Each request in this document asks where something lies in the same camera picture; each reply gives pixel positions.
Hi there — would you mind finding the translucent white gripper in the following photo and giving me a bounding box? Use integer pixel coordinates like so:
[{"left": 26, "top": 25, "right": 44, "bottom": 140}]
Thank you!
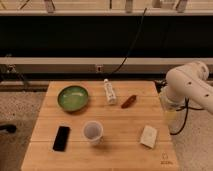
[{"left": 159, "top": 89, "right": 184, "bottom": 125}]

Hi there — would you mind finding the white sponge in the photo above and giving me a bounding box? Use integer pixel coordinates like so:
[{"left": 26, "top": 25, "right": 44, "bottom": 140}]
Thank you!
[{"left": 140, "top": 125, "right": 158, "bottom": 148}]

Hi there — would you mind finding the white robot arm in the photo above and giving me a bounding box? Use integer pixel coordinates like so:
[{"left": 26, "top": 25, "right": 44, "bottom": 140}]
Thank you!
[{"left": 159, "top": 61, "right": 213, "bottom": 124}]

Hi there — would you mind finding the green ceramic bowl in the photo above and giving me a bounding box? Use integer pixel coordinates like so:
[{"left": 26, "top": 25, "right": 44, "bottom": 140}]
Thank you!
[{"left": 57, "top": 85, "right": 89, "bottom": 112}]

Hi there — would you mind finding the brown sausage toy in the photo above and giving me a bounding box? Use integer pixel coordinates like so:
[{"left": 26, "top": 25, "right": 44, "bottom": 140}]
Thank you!
[{"left": 121, "top": 95, "right": 137, "bottom": 109}]

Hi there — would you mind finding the white plastic bottle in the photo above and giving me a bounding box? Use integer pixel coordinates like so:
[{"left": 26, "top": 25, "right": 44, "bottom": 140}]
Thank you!
[{"left": 104, "top": 79, "right": 117, "bottom": 105}]

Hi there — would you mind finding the clear plastic cup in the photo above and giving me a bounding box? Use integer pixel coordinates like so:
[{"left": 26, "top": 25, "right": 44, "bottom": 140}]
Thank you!
[{"left": 83, "top": 121, "right": 103, "bottom": 146}]

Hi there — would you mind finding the wooden table board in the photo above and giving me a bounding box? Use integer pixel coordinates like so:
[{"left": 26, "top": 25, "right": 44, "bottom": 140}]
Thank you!
[{"left": 21, "top": 81, "right": 179, "bottom": 171}]

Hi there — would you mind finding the black smartphone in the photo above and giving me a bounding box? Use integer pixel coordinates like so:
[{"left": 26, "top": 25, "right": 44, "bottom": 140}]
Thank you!
[{"left": 53, "top": 126, "right": 70, "bottom": 151}]

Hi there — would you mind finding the black object at left edge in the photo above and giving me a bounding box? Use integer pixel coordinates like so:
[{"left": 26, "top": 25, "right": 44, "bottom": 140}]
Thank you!
[{"left": 0, "top": 124, "right": 17, "bottom": 133}]

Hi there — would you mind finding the blue device with cables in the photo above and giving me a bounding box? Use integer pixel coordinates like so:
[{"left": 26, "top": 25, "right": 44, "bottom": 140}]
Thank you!
[{"left": 154, "top": 79, "right": 205, "bottom": 136}]

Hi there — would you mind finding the black hanging cable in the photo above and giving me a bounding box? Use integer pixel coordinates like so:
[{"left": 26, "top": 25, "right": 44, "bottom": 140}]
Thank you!
[{"left": 108, "top": 7, "right": 148, "bottom": 76}]

